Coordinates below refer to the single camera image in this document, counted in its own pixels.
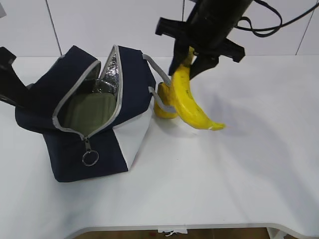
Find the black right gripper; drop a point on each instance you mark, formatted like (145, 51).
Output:
(208, 42)

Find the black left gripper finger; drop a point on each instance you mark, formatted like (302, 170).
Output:
(12, 89)

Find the yellow pear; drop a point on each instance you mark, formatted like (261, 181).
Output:
(163, 107)

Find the yellow banana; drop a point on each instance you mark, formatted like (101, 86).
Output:
(185, 105)

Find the navy insulated lunch bag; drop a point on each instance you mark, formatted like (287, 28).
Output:
(112, 148)

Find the green lid glass container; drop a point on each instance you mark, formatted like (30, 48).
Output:
(87, 112)

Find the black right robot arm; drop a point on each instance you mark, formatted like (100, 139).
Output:
(222, 14)

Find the white tape under table edge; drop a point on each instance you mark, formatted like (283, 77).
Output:
(172, 230)

